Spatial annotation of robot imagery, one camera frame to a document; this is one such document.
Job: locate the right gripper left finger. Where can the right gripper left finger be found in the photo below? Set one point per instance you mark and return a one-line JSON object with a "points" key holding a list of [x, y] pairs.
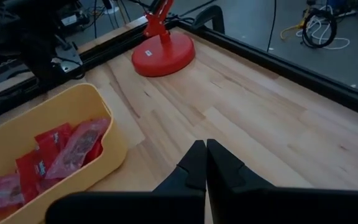
{"points": [[166, 205]]}

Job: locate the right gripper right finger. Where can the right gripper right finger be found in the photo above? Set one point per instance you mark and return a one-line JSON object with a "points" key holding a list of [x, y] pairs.
{"points": [[259, 205]]}

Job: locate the pink candy pack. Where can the pink candy pack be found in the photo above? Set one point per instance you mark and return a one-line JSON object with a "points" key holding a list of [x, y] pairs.
{"points": [[73, 149], [2, 193]]}

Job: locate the yellow plastic bin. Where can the yellow plastic bin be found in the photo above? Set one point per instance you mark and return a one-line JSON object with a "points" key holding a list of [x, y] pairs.
{"points": [[73, 105]]}

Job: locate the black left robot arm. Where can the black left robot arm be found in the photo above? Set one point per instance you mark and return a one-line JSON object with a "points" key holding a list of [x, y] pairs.
{"points": [[36, 46]]}

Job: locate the red desk lamp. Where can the red desk lamp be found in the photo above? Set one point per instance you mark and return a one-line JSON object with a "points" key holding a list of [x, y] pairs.
{"points": [[163, 56]]}

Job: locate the black aluminium rig frame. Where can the black aluminium rig frame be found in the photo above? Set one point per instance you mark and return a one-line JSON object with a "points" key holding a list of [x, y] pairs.
{"points": [[291, 72]]}

